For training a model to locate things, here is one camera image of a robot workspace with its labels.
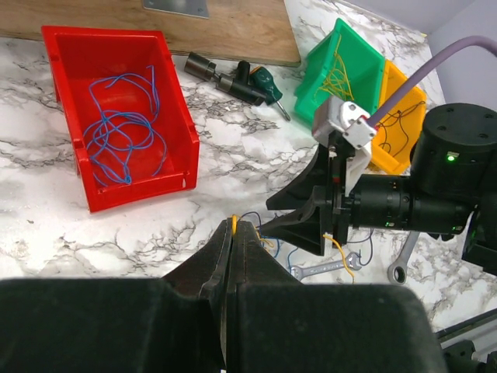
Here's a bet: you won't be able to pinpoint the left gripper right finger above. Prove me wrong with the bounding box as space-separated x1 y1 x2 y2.
227 221 303 372

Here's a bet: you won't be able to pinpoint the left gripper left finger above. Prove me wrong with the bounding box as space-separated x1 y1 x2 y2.
164 219 233 372

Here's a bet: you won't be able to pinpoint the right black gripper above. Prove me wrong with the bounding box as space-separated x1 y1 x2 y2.
259 131 474 256

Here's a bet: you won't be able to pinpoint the blue purple wires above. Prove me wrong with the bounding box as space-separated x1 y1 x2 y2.
240 211 376 273

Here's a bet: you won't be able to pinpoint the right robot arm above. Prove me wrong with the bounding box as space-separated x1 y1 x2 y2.
260 103 496 274

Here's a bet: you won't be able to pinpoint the small open-end wrench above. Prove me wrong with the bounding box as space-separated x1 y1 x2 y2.
290 253 362 281

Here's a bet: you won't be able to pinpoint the yellow plastic bin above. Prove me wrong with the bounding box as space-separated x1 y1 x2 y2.
367 58 428 174

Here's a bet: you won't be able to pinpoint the ratchet wrench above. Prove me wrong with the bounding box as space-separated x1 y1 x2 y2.
387 232 419 285

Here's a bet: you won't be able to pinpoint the black cylindrical bit holder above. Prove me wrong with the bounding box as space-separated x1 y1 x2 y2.
217 61 266 106

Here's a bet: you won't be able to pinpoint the green plastic bin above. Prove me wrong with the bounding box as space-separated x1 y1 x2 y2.
294 19 385 127

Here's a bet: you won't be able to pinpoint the red plastic bin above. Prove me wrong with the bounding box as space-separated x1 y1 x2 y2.
41 26 200 212

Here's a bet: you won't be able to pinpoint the wooden board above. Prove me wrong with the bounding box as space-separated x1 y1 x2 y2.
1 1 301 67

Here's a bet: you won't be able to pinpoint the black metal socket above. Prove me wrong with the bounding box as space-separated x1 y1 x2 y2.
184 52 217 82

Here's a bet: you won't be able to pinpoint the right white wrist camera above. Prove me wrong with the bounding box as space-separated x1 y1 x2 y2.
311 95 377 197

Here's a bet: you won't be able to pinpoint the green handled screwdriver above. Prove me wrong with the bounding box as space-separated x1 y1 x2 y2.
249 66 290 121

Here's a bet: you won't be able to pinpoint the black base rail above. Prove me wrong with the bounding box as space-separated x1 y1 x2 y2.
436 309 497 373

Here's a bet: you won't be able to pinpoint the grey metal bracket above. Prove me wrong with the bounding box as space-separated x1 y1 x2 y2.
142 0 209 19

